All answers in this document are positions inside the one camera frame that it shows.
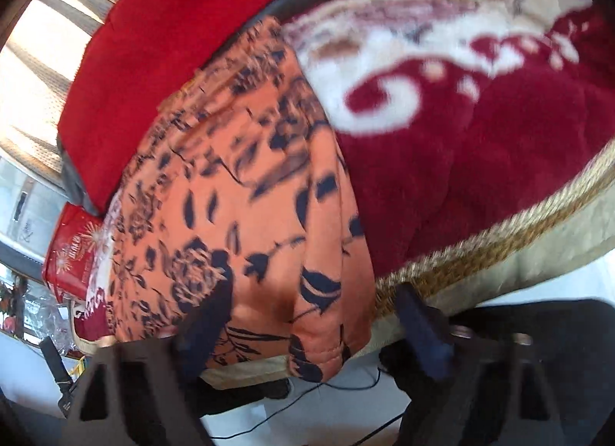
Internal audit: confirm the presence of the red snack box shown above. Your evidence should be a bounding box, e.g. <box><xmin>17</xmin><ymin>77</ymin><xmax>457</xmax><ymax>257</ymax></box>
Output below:
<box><xmin>41</xmin><ymin>203</ymin><xmax>113</xmax><ymax>305</ymax></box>

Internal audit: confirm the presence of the dark cloth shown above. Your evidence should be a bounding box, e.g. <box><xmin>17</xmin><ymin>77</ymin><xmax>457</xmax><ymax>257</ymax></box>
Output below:
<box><xmin>379</xmin><ymin>299</ymin><xmax>615</xmax><ymax>446</ymax></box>

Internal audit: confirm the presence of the black cable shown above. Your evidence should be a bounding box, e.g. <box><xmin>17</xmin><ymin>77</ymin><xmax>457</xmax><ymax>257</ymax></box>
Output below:
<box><xmin>211</xmin><ymin>364</ymin><xmax>409</xmax><ymax>442</ymax></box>

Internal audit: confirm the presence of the black slim device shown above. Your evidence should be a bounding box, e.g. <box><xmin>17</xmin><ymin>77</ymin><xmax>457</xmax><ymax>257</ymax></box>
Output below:
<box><xmin>38</xmin><ymin>338</ymin><xmax>78</xmax><ymax>415</ymax></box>

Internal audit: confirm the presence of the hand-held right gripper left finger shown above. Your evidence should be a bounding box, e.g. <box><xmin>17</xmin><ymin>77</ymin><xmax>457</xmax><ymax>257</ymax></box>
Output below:
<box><xmin>62</xmin><ymin>277</ymin><xmax>236</xmax><ymax>446</ymax></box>

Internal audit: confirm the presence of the plain red cloth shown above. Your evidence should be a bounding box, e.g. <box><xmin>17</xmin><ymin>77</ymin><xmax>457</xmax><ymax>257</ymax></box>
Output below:
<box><xmin>58</xmin><ymin>0</ymin><xmax>376</xmax><ymax>216</ymax></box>

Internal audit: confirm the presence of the orange floral garment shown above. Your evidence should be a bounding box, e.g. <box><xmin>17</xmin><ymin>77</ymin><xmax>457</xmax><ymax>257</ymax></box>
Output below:
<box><xmin>103</xmin><ymin>16</ymin><xmax>378</xmax><ymax>384</ymax></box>

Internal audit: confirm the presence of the red floral plush blanket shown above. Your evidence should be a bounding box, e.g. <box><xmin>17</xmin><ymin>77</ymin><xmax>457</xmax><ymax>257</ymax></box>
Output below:
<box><xmin>72</xmin><ymin>0</ymin><xmax>615</xmax><ymax>365</ymax></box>

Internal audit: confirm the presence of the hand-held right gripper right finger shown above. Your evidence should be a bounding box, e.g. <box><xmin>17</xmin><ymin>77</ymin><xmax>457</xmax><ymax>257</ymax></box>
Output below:
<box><xmin>393</xmin><ymin>281</ymin><xmax>565</xmax><ymax>446</ymax></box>

